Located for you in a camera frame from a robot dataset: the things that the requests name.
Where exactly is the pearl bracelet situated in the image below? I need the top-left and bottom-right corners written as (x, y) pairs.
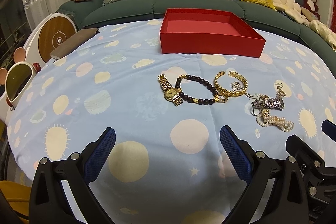
top-left (256, 109), bottom-right (295, 132)

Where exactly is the silver dangling earring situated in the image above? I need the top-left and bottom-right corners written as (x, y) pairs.
top-left (274, 82), bottom-right (286, 98)

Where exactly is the silver wrist watch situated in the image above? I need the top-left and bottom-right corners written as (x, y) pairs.
top-left (252, 94), bottom-right (285, 111)

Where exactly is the silver flower pendant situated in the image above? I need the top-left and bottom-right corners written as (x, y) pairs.
top-left (230, 81), bottom-right (243, 92)

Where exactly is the gold chain bangle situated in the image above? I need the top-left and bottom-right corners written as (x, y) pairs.
top-left (214, 71), bottom-right (248, 98)

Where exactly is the dark bead bracelet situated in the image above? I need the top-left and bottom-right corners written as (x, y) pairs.
top-left (175, 74), bottom-right (220, 106)

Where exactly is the gold wrist watch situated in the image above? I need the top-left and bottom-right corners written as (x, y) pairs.
top-left (158, 74), bottom-right (183, 106)

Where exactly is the yellow stool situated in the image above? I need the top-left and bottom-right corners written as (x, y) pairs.
top-left (1, 181), bottom-right (31, 223)

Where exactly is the cream satin blanket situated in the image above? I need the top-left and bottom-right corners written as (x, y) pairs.
top-left (309, 20), bottom-right (336, 51)

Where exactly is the beige small cushion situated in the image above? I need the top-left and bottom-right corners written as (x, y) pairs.
top-left (301, 7), bottom-right (317, 22)

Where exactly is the blue patterned table cloth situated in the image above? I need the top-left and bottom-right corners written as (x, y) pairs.
top-left (7, 20), bottom-right (335, 223)

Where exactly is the white flower shaped cushion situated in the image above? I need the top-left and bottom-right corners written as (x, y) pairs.
top-left (272, 0), bottom-right (306, 24)

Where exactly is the red shallow cardboard box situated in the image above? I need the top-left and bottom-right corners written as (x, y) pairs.
top-left (159, 8), bottom-right (265, 58)

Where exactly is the white wood round appliance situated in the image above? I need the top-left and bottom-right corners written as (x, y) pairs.
top-left (23, 13), bottom-right (77, 67)

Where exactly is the green sectional sofa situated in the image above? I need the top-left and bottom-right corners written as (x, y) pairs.
top-left (58, 0), bottom-right (336, 73)

